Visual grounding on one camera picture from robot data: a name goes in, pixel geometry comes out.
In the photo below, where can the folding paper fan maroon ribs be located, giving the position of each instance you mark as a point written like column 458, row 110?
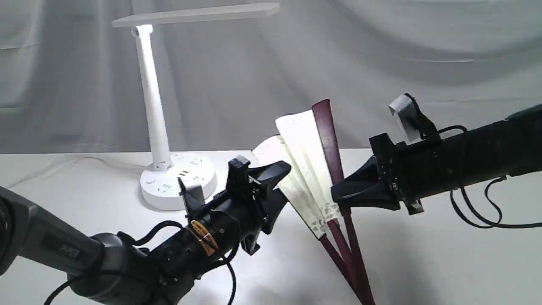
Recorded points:
column 308, row 142

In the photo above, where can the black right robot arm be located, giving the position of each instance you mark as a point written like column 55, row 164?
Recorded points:
column 511, row 146

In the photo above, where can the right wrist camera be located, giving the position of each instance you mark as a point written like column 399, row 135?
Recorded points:
column 412, row 122

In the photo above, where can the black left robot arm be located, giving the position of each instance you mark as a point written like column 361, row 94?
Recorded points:
column 162, row 267

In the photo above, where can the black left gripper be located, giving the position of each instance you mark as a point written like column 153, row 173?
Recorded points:
column 236, row 216

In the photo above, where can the grey backdrop curtain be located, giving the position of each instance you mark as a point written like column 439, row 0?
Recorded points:
column 70, row 81

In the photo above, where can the white desk lamp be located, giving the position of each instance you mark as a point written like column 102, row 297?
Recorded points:
column 159, row 181

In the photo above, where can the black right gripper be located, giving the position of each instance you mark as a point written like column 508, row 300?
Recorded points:
column 382, row 181

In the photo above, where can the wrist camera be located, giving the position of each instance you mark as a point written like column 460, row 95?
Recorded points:
column 192, row 195
column 412, row 122

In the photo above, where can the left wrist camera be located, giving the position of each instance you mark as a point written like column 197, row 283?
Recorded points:
column 192, row 195

